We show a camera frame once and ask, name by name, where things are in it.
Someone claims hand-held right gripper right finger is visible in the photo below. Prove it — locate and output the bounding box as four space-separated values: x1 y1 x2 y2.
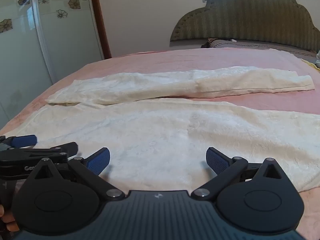
190 147 288 202

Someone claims person's left hand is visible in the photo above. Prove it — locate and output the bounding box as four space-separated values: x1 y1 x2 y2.
0 204 19 233

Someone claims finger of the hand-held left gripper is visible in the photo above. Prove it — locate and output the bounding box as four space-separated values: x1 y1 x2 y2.
0 134 38 153
49 142 79 159

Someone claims floral glass wardrobe door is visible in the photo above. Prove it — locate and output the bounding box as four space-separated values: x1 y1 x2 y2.
0 0 105 132

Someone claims brown wooden door frame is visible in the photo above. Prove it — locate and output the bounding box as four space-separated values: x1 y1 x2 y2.
88 0 112 59

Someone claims pink bed blanket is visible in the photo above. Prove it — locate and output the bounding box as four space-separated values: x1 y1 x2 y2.
0 47 320 240

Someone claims grey striped pillow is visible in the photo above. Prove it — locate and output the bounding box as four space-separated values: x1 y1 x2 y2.
201 37 318 57

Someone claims green padded headboard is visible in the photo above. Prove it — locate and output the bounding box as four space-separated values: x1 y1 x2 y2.
170 0 320 53

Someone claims cream white towel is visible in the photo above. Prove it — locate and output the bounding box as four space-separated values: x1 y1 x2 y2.
6 66 320 193

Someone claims yellow cloth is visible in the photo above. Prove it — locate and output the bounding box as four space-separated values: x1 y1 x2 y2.
301 57 320 75

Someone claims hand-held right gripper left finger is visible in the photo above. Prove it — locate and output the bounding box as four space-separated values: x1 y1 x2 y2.
25 147 125 202

